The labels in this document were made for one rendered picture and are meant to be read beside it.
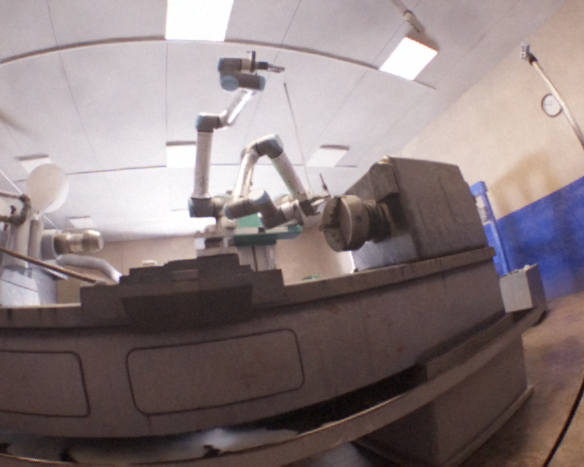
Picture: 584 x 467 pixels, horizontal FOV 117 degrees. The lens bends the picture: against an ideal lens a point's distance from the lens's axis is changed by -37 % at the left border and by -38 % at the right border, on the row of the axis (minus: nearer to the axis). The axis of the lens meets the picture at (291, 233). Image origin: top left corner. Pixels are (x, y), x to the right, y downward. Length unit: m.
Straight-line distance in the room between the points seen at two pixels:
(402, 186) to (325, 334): 0.70
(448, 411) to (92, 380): 1.13
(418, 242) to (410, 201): 0.18
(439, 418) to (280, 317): 0.68
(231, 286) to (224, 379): 0.27
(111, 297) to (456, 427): 1.21
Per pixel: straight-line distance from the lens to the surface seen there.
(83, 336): 0.83
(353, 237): 1.18
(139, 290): 0.64
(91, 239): 1.10
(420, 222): 1.22
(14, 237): 1.13
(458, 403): 1.19
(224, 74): 1.47
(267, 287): 0.76
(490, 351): 1.16
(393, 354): 1.00
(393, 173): 1.26
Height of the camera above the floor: 0.75
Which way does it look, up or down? 16 degrees up
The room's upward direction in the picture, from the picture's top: 11 degrees counter-clockwise
